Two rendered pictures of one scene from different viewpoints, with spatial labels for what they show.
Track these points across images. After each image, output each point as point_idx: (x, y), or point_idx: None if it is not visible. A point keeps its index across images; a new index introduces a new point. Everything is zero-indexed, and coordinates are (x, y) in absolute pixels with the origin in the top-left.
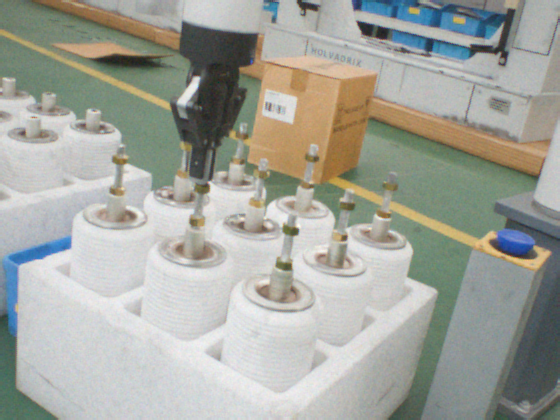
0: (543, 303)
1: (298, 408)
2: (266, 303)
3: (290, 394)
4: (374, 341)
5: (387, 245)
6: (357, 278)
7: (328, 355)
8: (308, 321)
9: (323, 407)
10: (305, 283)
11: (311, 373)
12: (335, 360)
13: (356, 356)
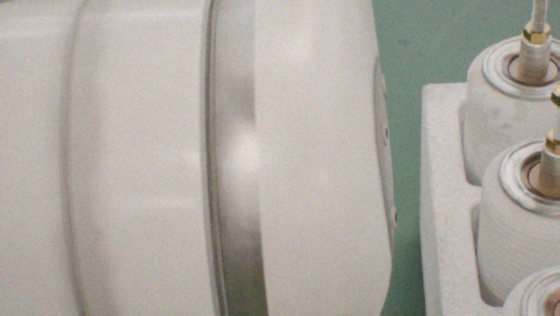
0: None
1: (427, 98)
2: (519, 40)
3: (448, 107)
4: (443, 247)
5: (541, 288)
6: (495, 166)
7: (468, 183)
8: (469, 68)
9: (426, 163)
10: (525, 94)
11: (457, 144)
12: (453, 179)
13: (439, 203)
